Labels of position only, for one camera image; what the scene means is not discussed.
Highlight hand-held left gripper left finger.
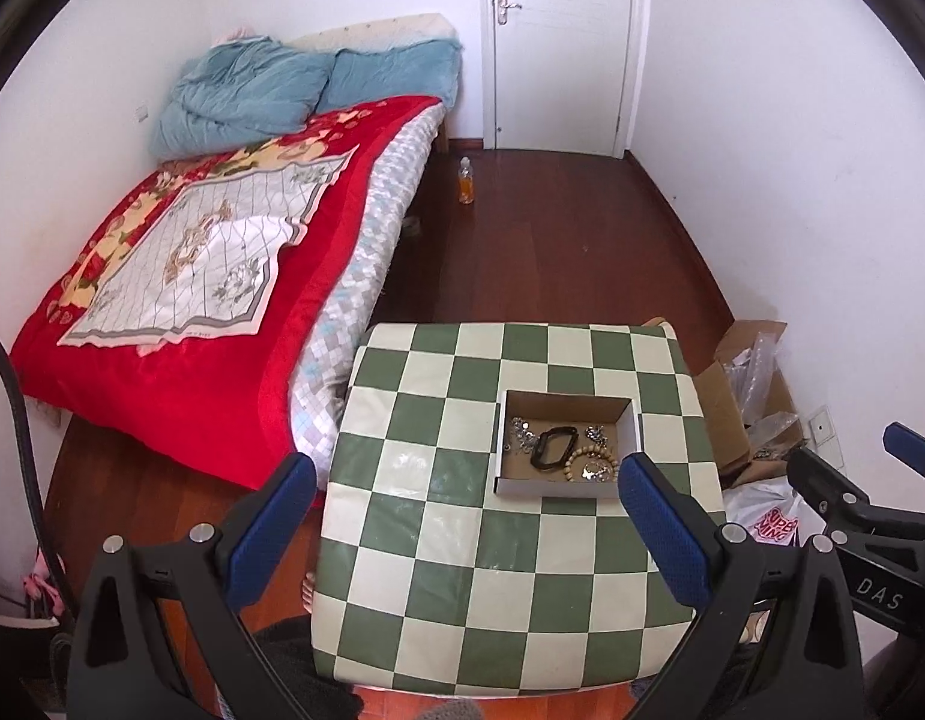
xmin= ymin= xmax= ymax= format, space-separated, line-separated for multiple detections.
xmin=68 ymin=452 xmax=318 ymax=720

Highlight white plastic bag red print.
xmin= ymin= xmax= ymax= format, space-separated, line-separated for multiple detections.
xmin=720 ymin=478 xmax=828 ymax=550

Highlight blue pillow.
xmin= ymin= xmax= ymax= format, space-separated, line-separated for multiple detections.
xmin=310 ymin=39 xmax=464 ymax=118

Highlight white printed scarf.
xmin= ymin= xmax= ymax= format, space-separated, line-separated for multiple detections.
xmin=57 ymin=145 xmax=360 ymax=351

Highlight wooden bead bracelet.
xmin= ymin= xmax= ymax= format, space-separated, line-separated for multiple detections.
xmin=559 ymin=445 xmax=621 ymax=483

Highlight blue duvet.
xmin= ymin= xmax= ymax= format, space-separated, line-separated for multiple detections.
xmin=148 ymin=35 xmax=337 ymax=163

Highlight pink object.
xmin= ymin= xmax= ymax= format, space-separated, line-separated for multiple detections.
xmin=21 ymin=546 xmax=67 ymax=617

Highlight brown cardboard box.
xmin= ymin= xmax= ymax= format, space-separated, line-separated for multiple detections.
xmin=690 ymin=319 xmax=806 ymax=490

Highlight black wristband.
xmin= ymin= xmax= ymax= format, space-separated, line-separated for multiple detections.
xmin=529 ymin=425 xmax=582 ymax=469

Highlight white door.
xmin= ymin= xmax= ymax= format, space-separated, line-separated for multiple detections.
xmin=480 ymin=0 xmax=652 ymax=160

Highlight green checkered table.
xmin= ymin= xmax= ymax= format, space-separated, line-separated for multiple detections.
xmin=310 ymin=322 xmax=726 ymax=695

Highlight black cable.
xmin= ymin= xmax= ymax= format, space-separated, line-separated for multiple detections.
xmin=0 ymin=313 xmax=74 ymax=720

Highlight red floral blanket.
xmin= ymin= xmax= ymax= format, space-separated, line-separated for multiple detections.
xmin=10 ymin=94 xmax=445 ymax=493

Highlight dark fuzzy cloth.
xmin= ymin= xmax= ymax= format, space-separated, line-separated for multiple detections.
xmin=250 ymin=613 xmax=367 ymax=720

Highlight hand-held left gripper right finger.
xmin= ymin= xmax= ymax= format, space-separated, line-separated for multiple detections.
xmin=617 ymin=452 xmax=866 ymax=720

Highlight white wall socket strip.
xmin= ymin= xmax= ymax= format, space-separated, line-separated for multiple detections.
xmin=805 ymin=404 xmax=848 ymax=475

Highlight clear plastic packaging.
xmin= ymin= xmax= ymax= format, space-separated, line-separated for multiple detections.
xmin=720 ymin=333 xmax=803 ymax=460

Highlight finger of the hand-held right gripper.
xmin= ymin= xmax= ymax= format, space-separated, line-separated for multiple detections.
xmin=785 ymin=446 xmax=873 ymax=520
xmin=883 ymin=421 xmax=925 ymax=482

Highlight small white cardboard box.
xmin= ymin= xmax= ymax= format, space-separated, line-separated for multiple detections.
xmin=493 ymin=388 xmax=644 ymax=503

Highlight pale checkered bed sheet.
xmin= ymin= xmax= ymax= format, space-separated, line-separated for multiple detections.
xmin=288 ymin=106 xmax=450 ymax=494

